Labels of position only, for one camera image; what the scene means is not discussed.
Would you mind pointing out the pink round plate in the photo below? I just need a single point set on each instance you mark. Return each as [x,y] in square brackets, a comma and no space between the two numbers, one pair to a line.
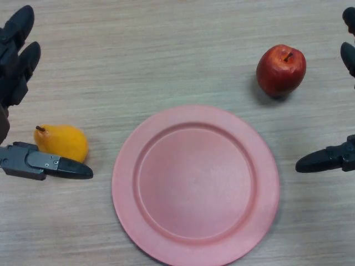
[195,185]

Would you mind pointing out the red apple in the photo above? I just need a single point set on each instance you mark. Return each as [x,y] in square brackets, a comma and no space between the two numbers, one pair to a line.
[280,72]

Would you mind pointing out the yellow pear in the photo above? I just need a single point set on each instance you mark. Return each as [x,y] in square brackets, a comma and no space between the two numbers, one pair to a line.
[65,141]

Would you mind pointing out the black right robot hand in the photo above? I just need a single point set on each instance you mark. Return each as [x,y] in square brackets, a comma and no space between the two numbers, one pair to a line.
[319,163]

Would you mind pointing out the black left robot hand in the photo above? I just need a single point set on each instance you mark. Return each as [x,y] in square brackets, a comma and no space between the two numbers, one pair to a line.
[14,69]

